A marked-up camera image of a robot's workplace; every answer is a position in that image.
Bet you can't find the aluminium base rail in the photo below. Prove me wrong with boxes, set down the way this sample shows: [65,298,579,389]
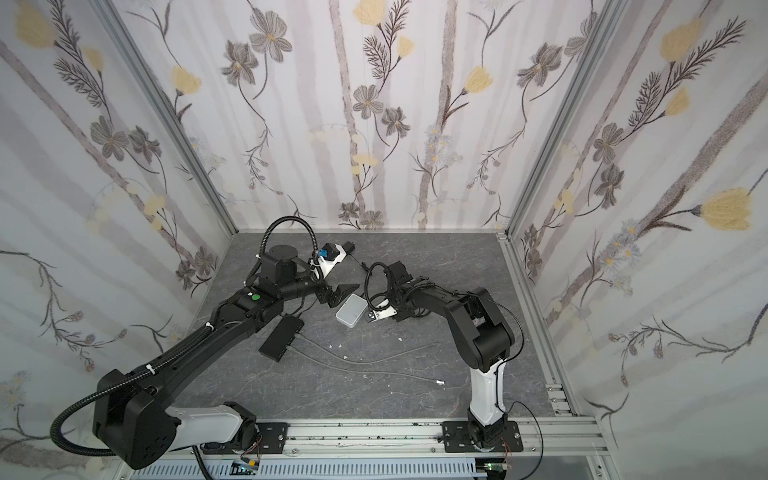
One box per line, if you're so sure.
[113,383,613,480]

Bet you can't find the white rectangular device box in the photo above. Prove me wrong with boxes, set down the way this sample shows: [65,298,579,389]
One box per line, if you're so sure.
[335,294,368,328]

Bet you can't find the grey cable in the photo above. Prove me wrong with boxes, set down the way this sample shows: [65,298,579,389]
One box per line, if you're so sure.
[287,334,446,386]

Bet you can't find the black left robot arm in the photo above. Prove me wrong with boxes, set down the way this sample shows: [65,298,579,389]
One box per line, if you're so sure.
[49,215,358,470]

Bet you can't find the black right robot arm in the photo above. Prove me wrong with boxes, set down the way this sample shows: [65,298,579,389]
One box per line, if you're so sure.
[369,262,524,451]

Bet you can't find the white slotted cable duct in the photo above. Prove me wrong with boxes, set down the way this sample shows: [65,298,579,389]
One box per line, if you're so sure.
[131,458,488,480]

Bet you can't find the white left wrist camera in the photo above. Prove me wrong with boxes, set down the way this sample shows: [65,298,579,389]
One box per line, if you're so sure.
[309,243,347,281]

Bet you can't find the black network switch box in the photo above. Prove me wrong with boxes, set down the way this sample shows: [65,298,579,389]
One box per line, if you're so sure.
[259,315,305,362]

